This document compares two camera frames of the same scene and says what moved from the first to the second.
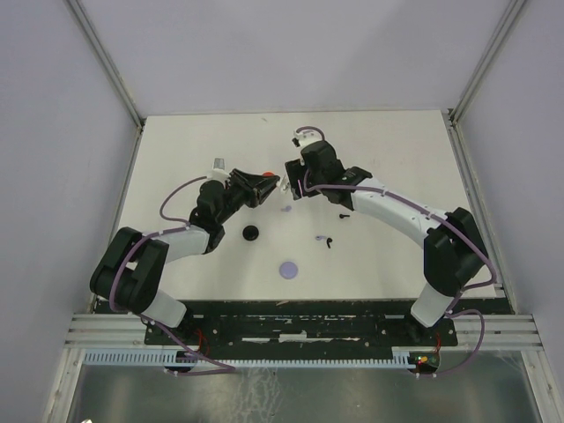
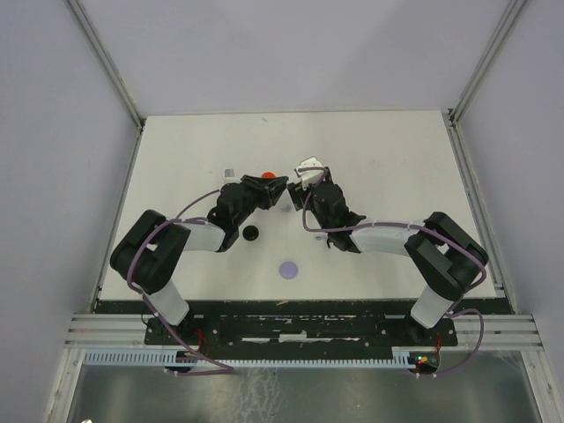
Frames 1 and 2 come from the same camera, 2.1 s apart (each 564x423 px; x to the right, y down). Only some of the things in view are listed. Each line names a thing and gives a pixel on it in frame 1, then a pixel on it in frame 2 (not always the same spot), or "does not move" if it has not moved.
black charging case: [250, 233] does not move
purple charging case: [288, 270] does not move
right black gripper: [294, 169] to [297, 191]
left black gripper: [245, 181] to [275, 188]
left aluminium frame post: [107, 61] does not move
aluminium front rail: [475, 332] does not move
